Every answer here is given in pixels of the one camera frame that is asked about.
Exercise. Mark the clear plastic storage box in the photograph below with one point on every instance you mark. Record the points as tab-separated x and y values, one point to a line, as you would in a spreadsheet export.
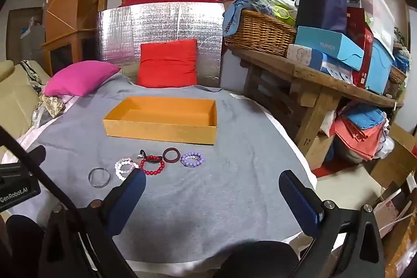
374	11

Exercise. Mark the large cardboard box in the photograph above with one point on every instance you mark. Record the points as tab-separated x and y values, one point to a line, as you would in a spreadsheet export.
397	160

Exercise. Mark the white patterned box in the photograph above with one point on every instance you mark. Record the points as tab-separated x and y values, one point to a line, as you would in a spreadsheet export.
301	55

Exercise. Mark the blue cloth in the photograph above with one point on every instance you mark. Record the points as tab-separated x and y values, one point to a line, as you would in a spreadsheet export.
234	17

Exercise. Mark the small wicker basket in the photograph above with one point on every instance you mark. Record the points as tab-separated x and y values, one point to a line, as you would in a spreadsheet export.
397	76

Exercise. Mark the white bedsheet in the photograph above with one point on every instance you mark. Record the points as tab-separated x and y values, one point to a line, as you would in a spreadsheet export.
31	134

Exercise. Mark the large wicker basket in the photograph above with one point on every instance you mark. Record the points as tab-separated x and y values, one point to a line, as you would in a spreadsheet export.
260	33

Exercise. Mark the dark red bangle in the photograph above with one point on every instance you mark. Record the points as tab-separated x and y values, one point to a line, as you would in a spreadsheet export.
166	158

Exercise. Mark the lime green plastic item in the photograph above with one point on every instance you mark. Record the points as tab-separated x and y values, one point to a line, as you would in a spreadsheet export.
281	12

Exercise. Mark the small cardboard box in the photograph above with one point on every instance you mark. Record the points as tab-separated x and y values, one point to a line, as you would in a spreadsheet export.
319	151

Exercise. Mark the navy fabric bag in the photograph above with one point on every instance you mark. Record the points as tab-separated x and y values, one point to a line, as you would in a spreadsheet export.
322	1

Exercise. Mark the beige sofa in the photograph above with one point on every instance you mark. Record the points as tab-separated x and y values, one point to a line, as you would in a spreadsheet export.
16	95

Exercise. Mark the red pillow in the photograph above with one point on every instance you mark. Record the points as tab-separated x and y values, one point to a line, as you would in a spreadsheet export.
167	63

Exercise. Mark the grey blanket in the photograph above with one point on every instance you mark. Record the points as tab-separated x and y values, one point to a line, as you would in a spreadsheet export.
195	199

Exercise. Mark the pile of blue cloths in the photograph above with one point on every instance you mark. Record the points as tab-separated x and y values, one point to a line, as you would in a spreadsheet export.
365	116

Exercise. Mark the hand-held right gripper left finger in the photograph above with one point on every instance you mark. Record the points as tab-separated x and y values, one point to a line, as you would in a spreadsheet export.
128	199

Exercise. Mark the silver foil panel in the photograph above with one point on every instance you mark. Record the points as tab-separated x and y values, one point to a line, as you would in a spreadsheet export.
156	24

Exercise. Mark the black and white patterned cloth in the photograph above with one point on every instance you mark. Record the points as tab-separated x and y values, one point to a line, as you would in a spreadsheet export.
32	76

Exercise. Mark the pile of coral cloths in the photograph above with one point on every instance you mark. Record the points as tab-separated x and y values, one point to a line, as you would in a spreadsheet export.
355	138

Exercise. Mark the blue plastic bin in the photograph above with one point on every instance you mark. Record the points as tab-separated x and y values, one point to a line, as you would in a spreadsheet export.
379	69

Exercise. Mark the orange cardboard box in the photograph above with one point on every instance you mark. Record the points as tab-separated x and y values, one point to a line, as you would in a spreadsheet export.
156	131

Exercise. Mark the teal cardboard box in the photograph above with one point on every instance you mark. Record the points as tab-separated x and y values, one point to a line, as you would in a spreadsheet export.
325	43

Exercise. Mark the pink pillow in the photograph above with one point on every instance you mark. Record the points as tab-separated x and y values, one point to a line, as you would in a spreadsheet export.
78	77

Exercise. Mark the gold patterned cloth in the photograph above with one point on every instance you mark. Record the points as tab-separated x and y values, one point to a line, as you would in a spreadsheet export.
53	105

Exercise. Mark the red box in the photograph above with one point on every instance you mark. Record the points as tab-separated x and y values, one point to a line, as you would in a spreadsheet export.
365	63

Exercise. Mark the red floor mat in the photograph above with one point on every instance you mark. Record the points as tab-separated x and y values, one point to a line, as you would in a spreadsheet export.
332	169

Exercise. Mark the wooden shelf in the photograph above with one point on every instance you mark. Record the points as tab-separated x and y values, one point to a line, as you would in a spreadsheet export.
325	76

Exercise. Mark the pink floral bag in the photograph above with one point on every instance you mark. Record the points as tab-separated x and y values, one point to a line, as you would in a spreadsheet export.
391	209

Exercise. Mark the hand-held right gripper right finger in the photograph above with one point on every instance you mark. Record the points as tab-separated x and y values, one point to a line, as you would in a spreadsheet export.
299	203

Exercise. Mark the silver bangle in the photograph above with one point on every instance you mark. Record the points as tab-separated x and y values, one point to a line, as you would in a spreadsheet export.
97	186

